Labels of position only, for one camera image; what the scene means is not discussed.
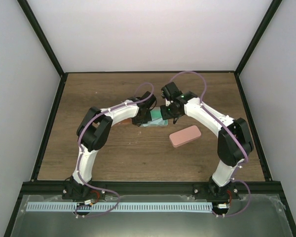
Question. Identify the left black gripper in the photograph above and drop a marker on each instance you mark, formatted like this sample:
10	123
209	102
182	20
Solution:
147	119

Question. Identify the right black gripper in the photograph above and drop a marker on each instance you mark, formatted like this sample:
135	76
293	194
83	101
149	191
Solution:
165	116

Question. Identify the grey glasses case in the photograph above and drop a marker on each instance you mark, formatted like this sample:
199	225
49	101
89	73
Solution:
156	113

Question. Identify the orange sunglasses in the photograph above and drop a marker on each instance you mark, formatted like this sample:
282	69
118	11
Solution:
126	122

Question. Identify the blue cleaning cloth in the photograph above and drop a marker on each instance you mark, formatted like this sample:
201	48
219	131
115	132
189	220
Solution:
156	122

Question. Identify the pink glasses case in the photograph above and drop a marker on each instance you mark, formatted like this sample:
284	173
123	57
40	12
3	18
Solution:
184	136

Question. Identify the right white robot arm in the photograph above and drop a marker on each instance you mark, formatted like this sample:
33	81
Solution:
234	138

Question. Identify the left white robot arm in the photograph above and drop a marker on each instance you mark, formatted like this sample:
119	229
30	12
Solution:
93	133

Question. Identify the black aluminium frame rail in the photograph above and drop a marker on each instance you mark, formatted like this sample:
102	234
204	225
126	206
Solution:
200	190

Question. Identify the blue slotted cable duct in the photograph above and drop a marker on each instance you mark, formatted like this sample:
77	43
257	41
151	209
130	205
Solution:
194	207

